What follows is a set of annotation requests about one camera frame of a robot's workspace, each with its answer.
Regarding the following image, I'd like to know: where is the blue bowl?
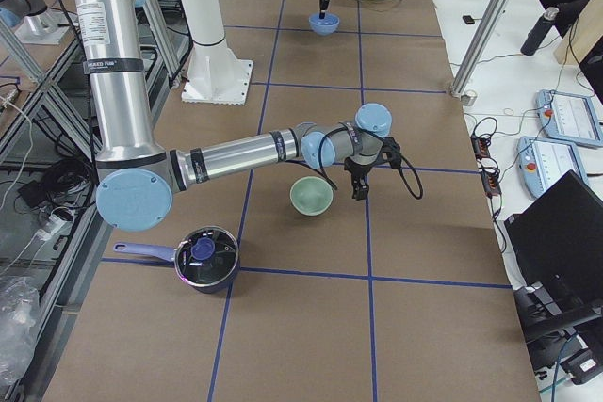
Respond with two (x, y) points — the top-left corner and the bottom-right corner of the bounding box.
(308, 12), (340, 36)

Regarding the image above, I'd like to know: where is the dark blue saucepan with lid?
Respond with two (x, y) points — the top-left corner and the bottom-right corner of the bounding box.
(113, 226), (240, 294)

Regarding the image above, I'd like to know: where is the black wrist cable arm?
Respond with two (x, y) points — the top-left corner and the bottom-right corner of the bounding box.
(315, 131), (424, 200)

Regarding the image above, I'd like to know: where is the black water bottle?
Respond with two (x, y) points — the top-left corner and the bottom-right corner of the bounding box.
(520, 7), (559, 56)

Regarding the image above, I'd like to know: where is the blue teach pendant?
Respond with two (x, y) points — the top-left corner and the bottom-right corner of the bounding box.
(535, 89), (602, 148)
(517, 137), (589, 198)

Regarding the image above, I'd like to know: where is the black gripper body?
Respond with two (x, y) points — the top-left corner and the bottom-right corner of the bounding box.
(344, 137), (401, 188)

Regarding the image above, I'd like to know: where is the near blue teach pendant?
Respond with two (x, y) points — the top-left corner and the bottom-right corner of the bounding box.
(517, 137), (589, 198)

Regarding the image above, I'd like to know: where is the aluminium frame post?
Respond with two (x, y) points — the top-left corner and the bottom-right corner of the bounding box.
(449, 0), (509, 106)

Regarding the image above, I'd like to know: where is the crumpled clear plastic bag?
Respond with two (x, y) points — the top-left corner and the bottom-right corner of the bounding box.
(1, 276), (40, 387)

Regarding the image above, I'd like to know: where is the far blue teach pendant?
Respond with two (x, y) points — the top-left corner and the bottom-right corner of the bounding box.
(535, 89), (602, 148)

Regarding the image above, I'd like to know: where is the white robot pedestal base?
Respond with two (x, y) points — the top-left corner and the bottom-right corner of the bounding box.
(181, 0), (253, 105)

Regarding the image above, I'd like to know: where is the green bowl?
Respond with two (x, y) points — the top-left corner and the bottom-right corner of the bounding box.
(289, 176), (334, 217)

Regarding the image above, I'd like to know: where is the black laptop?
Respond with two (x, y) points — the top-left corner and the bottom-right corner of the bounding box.
(504, 171), (602, 303)

